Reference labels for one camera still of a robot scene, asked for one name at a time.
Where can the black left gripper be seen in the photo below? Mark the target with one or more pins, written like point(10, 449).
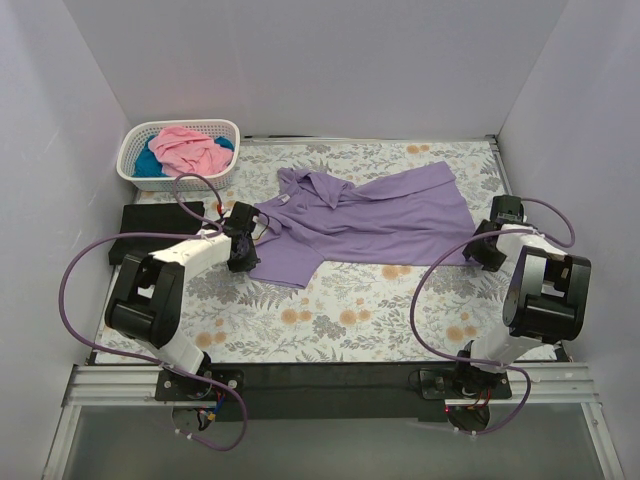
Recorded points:
point(245, 255)

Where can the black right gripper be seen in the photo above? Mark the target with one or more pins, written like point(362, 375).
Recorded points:
point(480, 251)

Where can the purple t-shirt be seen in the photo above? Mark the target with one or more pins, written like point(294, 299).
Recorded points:
point(409, 218)

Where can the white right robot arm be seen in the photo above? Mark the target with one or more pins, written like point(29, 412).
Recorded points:
point(547, 296)

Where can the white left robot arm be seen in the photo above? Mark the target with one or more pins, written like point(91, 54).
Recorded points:
point(146, 302)

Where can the folded black t-shirt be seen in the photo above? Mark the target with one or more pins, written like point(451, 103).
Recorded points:
point(168, 219)

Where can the pink t-shirt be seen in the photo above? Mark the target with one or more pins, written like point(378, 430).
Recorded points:
point(187, 152)

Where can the teal t-shirt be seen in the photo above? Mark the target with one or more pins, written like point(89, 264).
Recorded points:
point(147, 162)

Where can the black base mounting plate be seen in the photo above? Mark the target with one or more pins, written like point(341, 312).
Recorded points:
point(320, 391)

